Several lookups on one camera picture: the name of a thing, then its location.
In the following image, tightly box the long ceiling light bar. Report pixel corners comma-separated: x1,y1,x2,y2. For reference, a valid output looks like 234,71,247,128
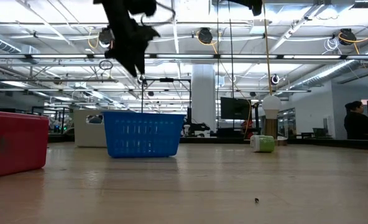
0,54,356,60

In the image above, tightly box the seated person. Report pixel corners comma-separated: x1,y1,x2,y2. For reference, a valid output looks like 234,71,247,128
344,100,368,141

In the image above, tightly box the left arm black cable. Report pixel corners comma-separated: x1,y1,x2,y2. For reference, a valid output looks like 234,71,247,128
140,0,176,27

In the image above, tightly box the silver ventilation duct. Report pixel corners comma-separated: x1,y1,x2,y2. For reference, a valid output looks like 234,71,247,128
0,30,40,65
291,60,359,90

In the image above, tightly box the low black aluminium frame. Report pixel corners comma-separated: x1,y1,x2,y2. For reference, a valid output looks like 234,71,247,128
30,105,75,135

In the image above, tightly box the black coiled cable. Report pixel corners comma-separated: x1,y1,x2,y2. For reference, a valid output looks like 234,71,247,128
98,60,114,71

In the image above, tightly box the black monitor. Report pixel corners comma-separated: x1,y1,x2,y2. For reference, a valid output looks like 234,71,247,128
220,96,252,121

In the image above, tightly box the blue plastic basket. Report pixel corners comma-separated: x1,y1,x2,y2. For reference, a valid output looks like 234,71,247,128
102,111,186,159

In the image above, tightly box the black table border rail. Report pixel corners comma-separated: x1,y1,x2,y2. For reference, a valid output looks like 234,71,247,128
47,133,368,152

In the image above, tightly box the dark distant chair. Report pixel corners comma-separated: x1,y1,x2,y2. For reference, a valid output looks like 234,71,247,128
313,127,328,139

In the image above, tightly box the large red plastic box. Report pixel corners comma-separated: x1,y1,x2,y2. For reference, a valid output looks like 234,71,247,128
0,110,50,180

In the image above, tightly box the white square pillar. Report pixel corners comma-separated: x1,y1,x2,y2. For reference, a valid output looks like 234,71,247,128
191,64,216,133

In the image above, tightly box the green and white plastic box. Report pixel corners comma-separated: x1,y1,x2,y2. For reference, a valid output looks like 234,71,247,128
250,134,275,154

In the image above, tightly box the red orange distant object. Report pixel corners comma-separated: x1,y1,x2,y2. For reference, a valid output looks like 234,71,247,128
241,120,254,140

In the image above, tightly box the beige plastic bin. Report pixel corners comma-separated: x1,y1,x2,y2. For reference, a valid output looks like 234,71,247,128
73,108,132,148

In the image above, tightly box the yellow hanging cord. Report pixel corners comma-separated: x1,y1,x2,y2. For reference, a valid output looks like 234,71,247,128
262,0,274,96

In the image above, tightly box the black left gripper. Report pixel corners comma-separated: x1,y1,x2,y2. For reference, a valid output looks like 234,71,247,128
104,15,160,78

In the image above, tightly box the white bulb lamp wooden base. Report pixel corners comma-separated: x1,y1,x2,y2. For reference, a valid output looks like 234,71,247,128
254,95,288,146

